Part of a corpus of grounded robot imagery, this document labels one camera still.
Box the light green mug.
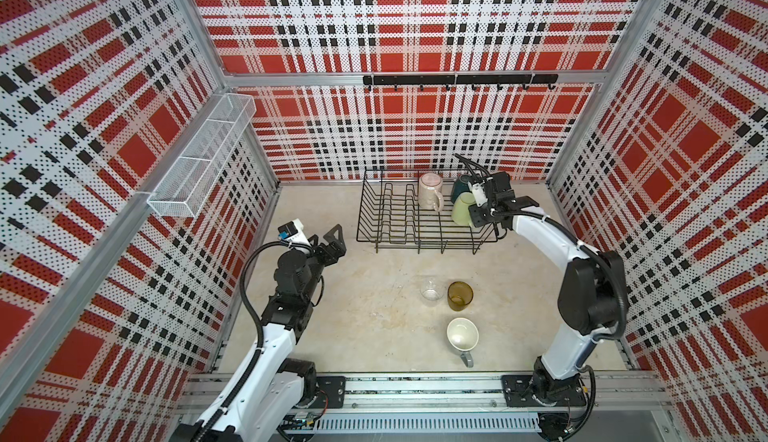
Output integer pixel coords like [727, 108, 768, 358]
[451, 192, 475, 227]

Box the dark green mug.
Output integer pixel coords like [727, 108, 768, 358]
[450, 174, 472, 204]

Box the purple iridescent mug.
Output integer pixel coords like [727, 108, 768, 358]
[418, 172, 444, 212]

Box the black wire dish rack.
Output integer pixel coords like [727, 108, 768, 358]
[356, 170, 506, 254]

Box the amber glass cup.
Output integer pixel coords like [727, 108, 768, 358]
[447, 281, 474, 312]

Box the clear glass cup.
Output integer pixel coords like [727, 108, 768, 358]
[420, 277, 444, 307]

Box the white grey-handled mug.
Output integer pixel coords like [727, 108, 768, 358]
[446, 317, 480, 368]

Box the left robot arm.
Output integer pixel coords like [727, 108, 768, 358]
[170, 219, 347, 441]

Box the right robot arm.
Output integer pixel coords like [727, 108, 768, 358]
[455, 154, 629, 406]

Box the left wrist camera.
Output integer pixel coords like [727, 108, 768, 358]
[278, 219, 309, 245]

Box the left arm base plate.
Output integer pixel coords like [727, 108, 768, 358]
[298, 375, 347, 410]

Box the white wire wall basket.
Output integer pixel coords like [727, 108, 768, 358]
[148, 93, 255, 218]

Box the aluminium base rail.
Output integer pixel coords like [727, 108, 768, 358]
[176, 371, 670, 437]

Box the black wall hook rail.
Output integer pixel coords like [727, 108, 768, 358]
[362, 73, 560, 88]

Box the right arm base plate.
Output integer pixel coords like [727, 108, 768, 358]
[501, 373, 588, 408]

